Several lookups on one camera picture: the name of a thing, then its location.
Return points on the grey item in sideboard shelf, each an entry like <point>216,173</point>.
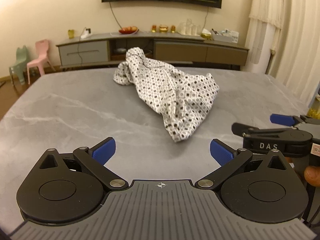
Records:
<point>120,50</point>

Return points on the red plate of fruit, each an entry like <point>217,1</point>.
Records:
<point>128,30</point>

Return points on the golden bowl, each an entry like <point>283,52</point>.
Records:
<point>163,28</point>

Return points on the grey tray with small items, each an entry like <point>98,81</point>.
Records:
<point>225,38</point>

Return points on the white standing air conditioner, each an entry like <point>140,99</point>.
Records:
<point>260,52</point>

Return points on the group of clear glasses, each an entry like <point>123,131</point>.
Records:
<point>189,27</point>

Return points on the pink plastic child chair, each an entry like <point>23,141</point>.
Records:
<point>40,60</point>

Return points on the small golden cup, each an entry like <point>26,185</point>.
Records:
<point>154,28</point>
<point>173,28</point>

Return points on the white curtain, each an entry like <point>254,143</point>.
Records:
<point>300,42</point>

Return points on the long grey brown sideboard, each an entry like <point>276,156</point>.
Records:
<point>87,51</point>

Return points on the yellow cup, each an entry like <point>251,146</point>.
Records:
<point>71,34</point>

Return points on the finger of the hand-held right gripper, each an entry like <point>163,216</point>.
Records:
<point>241,128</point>
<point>282,119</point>

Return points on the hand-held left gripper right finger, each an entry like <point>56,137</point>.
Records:
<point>221,153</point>

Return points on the white power strip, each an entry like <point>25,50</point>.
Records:
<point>86,33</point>

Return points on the golden tissue box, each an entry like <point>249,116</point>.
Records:
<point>206,34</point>

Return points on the green plastic child chair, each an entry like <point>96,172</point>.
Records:
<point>18,65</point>

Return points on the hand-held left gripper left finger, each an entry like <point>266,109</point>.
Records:
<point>105,150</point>

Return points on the person's right hand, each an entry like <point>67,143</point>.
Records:
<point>312,176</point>

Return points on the white black patterned garment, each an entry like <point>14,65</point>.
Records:
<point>170,92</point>

